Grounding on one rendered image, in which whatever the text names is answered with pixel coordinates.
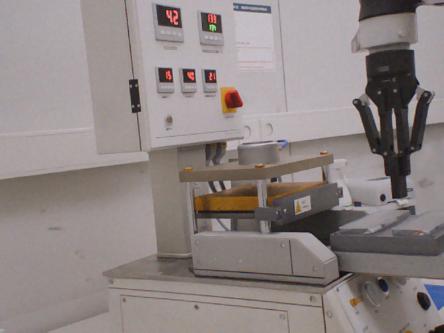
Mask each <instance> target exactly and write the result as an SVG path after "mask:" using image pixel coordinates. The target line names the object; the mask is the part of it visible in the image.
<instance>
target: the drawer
mask: <svg viewBox="0 0 444 333"><path fill-rule="evenodd" d="M327 248H329V250H330V251H331V252H332V253H333V254H335V255H336V256H337V258H338V273H351V274H363V275H376V276H390V277H402V278H422V279H438V280H444V251H443V252H442V253H441V254H440V255H421V254H402V253H382V252H362V251H343V250H331V247H330V246H328V247H327Z"/></svg>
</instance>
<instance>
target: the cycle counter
mask: <svg viewBox="0 0 444 333"><path fill-rule="evenodd" d="M159 12H160V20H161V24H171V26H180V23H179V16H178V10H174V9H169V8H166V7H159Z"/></svg>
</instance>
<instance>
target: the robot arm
mask: <svg viewBox="0 0 444 333"><path fill-rule="evenodd" d="M359 4H360V6H361V7H360V12H359V18H358V21H359V28H358V30H357V34H355V36H354V37H353V40H352V41H351V52H352V53H353V54H354V53H363V52H369V54H370V55H366V56H365V65H366V74H367V86H366V87H365V92H364V93H363V94H362V95H361V96H360V97H359V98H355V99H354V100H353V102H352V103H353V105H354V106H355V108H356V109H357V111H358V112H359V116H361V120H362V123H363V127H364V130H365V134H366V136H367V140H368V143H369V147H370V150H371V152H372V153H373V154H377V155H381V156H382V157H383V159H384V169H385V176H390V185H391V194H392V199H402V198H405V197H407V196H408V195H407V185H406V177H407V176H409V175H411V162H410V155H411V154H412V153H415V152H417V151H419V150H420V149H421V148H422V141H423V140H424V132H425V127H426V119H427V111H429V105H430V103H431V101H432V99H433V98H434V96H435V91H433V90H427V89H425V88H423V87H421V86H420V82H419V81H418V80H417V78H416V69H415V62H416V60H415V59H414V58H415V50H410V45H412V44H416V42H418V20H417V13H416V8H418V7H419V6H428V5H433V6H439V7H441V6H444V0H359ZM415 94H416V100H417V101H418V103H417V105H416V112H415V114H414V121H413V126H412V134H411V139H410V131H409V122H408V113H409V108H408V105H409V103H410V101H411V100H412V97H414V95H415ZM369 99H371V100H372V102H373V104H374V105H375V106H376V107H377V108H378V114H379V119H380V129H381V138H380V135H379V131H377V127H376V124H375V120H374V117H373V113H372V111H371V108H370V100H369ZM393 109H394V114H395V120H396V136H397V145H398V153H397V154H396V152H395V151H394V141H393V131H392V114H393Z"/></svg>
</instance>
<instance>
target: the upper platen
mask: <svg viewBox="0 0 444 333"><path fill-rule="evenodd" d="M323 184H326V182H278V183H270V179H267V180H266V189H267V198H268V205H274V204H273V199H276V198H280V197H282V196H287V195H290V194H294V193H297V192H301V191H304V190H306V189H309V188H313V187H316V186H320V185H323ZM258 206H259V203H258V188H257V187H256V180H252V183H251V184H247V185H244V186H238V187H235V188H229V189H226V190H221V191H218V192H212V194H206V195H203V196H198V197H196V209H197V211H198V213H197V216H198V219H255V218H254V208H256V207H258Z"/></svg>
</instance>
